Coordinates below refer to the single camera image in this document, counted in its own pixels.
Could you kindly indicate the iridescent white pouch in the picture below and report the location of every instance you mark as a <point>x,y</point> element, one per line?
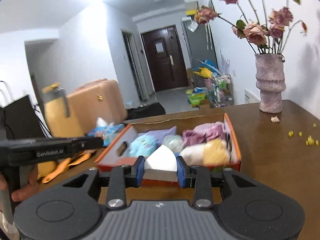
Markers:
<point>174,142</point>

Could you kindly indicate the light blue plush toy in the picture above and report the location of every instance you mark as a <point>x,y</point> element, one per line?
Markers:
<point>144,145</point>

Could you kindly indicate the yellow ceramic mug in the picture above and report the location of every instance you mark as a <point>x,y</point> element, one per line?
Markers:
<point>45,168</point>

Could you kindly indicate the fallen pink petal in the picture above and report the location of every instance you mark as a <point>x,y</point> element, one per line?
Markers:
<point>275,119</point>

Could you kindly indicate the red orange cardboard box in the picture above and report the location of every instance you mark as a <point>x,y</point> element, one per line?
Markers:
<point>117,152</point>

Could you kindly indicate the black monitor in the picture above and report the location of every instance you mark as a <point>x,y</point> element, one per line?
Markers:
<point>19,121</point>

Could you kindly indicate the person's left hand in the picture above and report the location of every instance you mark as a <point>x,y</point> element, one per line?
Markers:
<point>30,189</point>

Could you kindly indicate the dark brown door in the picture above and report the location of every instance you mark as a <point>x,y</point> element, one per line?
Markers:
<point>165,58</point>

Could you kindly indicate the pink satin bow scrunchie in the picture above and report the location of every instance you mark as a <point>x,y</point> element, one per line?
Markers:
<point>204,133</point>

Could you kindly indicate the orange suitcase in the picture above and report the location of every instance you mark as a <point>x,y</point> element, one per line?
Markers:
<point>98,99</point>

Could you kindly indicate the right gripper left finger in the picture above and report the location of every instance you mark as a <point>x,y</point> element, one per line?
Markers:
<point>121,178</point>

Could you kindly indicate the clutter pile by fridge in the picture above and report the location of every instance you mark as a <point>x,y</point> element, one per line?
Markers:
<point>209,87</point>

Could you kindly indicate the lavender cloth in box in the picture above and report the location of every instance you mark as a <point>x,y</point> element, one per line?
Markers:
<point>160,134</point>

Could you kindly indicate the yellow thermos jug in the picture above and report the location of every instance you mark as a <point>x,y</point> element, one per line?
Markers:
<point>59,114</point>

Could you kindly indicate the grey refrigerator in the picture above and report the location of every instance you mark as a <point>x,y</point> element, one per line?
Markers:
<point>199,44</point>

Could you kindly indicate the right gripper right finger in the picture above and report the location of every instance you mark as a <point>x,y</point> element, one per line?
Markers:
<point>198,178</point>

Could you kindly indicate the blue wet wipes pack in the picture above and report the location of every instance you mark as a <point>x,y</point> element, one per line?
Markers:
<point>106,131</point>

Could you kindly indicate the pink textured vase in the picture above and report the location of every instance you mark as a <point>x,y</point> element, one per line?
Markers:
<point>270,80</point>

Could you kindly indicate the yellow white plush toy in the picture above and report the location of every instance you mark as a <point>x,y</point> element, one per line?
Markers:
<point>212,153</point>

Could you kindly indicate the yellow box on fridge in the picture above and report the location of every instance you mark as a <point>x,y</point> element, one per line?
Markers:
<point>191,12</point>

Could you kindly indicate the yellow crumbs on table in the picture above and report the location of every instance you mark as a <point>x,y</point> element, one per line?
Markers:
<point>309,140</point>

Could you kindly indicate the white triangular sponge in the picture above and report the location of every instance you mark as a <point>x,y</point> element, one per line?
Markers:
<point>163,159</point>

